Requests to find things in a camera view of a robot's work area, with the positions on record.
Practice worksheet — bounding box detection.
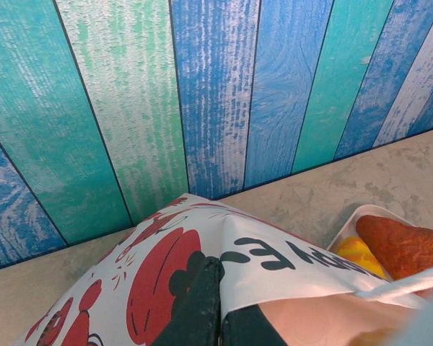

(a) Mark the white plastic tray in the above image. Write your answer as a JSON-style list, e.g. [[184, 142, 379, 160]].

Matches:
[[326, 204, 433, 289]]

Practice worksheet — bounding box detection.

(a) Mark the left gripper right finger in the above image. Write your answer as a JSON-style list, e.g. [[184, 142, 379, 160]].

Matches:
[[222, 306, 288, 346]]

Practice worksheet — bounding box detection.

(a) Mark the small yellow fake bread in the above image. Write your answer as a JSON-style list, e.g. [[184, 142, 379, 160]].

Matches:
[[337, 236, 388, 280]]

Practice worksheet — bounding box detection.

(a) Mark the red white printed paper bag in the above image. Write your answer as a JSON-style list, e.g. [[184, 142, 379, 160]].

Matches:
[[16, 192, 433, 346]]

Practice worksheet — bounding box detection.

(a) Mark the dark brown fake bread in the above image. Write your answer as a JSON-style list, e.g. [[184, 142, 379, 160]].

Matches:
[[356, 215, 433, 282]]

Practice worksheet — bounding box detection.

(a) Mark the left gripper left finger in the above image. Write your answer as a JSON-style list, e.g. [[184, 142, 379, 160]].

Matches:
[[153, 255, 224, 346]]

